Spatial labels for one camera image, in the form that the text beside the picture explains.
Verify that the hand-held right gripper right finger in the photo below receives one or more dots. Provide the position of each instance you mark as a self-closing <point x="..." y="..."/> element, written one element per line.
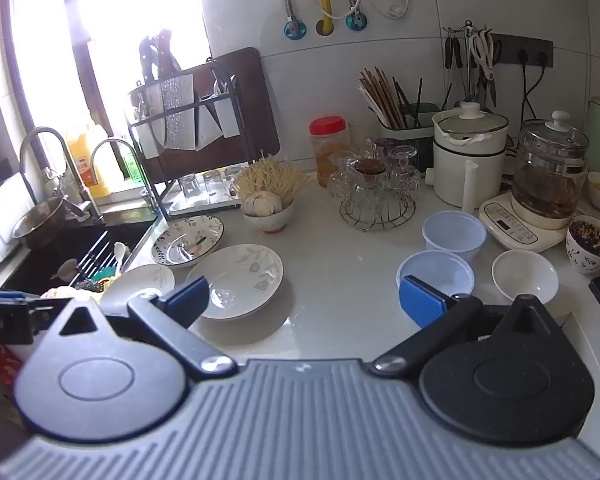
<point x="420" y="305"/>

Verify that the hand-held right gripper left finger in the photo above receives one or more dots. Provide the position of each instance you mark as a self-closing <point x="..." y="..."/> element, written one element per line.
<point x="189" y="299"/>

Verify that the translucent white plastic bowl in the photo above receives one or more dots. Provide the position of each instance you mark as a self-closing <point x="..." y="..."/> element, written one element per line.
<point x="440" y="270"/>
<point x="452" y="232"/>

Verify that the small white plate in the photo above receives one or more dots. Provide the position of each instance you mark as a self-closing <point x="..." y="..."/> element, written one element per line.
<point x="145" y="277"/>

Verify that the floral plate with teal rim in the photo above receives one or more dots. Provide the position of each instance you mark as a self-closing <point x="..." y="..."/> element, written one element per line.
<point x="180" y="245"/>

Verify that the white plate with leaf print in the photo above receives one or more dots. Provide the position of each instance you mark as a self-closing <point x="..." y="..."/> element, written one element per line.
<point x="245" y="275"/>

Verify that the small white ceramic bowl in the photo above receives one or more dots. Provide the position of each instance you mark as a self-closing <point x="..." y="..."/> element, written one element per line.
<point x="524" y="272"/>

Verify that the black kitchen sink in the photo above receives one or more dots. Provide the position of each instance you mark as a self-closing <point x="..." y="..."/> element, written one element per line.
<point x="45" y="265"/>

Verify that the white spoon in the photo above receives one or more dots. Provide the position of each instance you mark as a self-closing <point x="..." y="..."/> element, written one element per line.
<point x="119" y="255"/>

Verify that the clear drain tray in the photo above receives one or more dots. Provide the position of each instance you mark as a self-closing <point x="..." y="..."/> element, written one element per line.
<point x="205" y="205"/>

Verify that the steel pot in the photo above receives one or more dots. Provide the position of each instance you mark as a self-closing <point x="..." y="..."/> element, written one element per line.
<point x="35" y="227"/>

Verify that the steel roll-up sink rack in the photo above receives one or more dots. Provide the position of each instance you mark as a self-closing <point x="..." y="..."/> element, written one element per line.
<point x="92" y="255"/>

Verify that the white plastic board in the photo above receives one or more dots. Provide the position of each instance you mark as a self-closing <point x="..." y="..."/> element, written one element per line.
<point x="2" y="215"/>

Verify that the small drinking glass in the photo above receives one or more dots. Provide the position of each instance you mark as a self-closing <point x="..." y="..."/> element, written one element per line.
<point x="212" y="182"/>
<point x="232" y="176"/>
<point x="190" y="186"/>

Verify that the white bowl with brown rim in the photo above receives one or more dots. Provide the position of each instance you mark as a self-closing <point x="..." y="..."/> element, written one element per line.
<point x="275" y="221"/>

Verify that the black metal knife rack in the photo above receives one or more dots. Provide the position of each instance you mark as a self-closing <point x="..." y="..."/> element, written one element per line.
<point x="151" y="187"/>

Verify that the garlic bulb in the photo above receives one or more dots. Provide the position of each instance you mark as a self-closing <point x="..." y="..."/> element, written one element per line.
<point x="260" y="203"/>

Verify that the white kitchen scale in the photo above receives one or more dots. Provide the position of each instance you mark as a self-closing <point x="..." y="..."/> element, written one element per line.
<point x="510" y="225"/>

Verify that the white electric cooker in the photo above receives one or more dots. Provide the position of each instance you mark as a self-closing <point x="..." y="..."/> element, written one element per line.
<point x="455" y="170"/>

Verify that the green bottle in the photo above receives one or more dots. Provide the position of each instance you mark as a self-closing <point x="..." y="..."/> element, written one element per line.
<point x="132" y="167"/>

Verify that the set of clear glass cups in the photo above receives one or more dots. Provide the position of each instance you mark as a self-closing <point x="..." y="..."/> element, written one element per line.
<point x="402" y="162"/>

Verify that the amber glass cup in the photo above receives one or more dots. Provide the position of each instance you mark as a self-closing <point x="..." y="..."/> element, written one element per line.
<point x="370" y="166"/>

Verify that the bundle of dry noodles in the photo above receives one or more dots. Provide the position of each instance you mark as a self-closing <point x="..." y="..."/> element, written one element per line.
<point x="272" y="175"/>

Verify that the orange liquid bottle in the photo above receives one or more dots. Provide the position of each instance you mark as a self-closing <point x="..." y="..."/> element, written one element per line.
<point x="87" y="170"/>

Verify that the plain steel cleaver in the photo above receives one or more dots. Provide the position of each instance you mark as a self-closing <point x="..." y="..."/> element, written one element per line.
<point x="147" y="140"/>

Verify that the plain steel kitchen knife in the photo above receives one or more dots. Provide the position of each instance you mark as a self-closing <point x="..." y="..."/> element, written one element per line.
<point x="206" y="130"/>
<point x="225" y="117"/>

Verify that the white cup with leaf print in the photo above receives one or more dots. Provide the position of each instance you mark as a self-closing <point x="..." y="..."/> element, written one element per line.
<point x="587" y="260"/>

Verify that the short steel faucet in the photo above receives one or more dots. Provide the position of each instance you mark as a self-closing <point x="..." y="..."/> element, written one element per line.
<point x="115" y="141"/>

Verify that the glass electric kettle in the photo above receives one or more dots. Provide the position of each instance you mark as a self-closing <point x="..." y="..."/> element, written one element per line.
<point x="547" y="180"/>

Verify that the textured steel cleaver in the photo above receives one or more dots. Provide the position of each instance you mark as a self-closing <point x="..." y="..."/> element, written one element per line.
<point x="177" y="115"/>

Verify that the green white utensil holder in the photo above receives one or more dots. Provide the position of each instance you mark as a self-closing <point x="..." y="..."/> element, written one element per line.
<point x="422" y="116"/>

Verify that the tall steel faucet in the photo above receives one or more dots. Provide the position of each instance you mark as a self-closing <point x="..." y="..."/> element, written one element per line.
<point x="40" y="130"/>

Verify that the dark brown cutting board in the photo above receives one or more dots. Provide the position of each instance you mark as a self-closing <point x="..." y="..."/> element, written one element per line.
<point x="252" y="105"/>

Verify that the bundle of wooden chopsticks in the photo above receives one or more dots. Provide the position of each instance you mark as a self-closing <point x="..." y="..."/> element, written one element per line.
<point x="380" y="100"/>

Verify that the hanging kitchen tool set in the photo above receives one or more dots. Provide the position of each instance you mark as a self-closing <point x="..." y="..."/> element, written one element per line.
<point x="452" y="52"/>

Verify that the dark window frame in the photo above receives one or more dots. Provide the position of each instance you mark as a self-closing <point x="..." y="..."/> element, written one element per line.
<point x="96" y="85"/>

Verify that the black wall power strip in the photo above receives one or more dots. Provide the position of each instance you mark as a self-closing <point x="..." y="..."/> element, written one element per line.
<point x="535" y="45"/>

